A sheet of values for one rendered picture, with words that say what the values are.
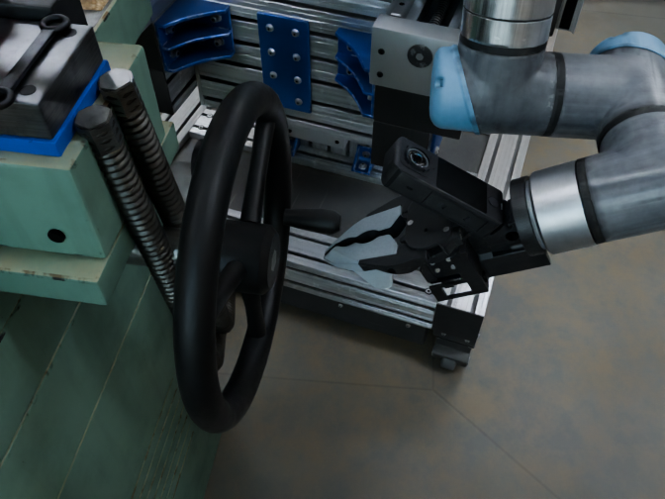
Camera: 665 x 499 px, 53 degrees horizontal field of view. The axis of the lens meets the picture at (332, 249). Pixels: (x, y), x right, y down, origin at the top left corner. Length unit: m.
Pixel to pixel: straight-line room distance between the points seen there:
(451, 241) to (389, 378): 0.85
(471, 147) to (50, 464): 1.18
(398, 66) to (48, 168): 0.57
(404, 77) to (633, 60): 0.36
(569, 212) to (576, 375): 0.96
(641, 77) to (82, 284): 0.48
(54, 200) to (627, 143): 0.44
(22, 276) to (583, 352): 1.24
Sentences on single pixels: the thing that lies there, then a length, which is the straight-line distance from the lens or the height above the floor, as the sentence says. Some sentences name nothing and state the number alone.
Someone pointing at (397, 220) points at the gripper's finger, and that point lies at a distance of 0.64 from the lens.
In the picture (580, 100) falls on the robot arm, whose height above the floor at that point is 0.89.
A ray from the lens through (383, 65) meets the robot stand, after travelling 0.93.
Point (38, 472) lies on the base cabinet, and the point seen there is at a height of 0.65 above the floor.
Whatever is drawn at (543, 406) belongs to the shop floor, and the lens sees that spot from 1.45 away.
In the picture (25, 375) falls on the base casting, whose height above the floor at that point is 0.74.
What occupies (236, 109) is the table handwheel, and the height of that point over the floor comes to 0.95.
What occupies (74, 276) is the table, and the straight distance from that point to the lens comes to 0.51.
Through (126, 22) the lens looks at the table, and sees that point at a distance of 0.75.
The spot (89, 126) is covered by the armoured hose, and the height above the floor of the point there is 0.97.
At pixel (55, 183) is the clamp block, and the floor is 0.95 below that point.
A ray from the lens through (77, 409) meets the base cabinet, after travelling 0.74.
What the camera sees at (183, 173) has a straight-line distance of 0.93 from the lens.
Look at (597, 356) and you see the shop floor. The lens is 1.55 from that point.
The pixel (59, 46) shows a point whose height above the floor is 1.00.
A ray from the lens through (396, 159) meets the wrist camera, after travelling 0.56.
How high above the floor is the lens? 1.25
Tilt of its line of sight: 50 degrees down
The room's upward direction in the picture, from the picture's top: straight up
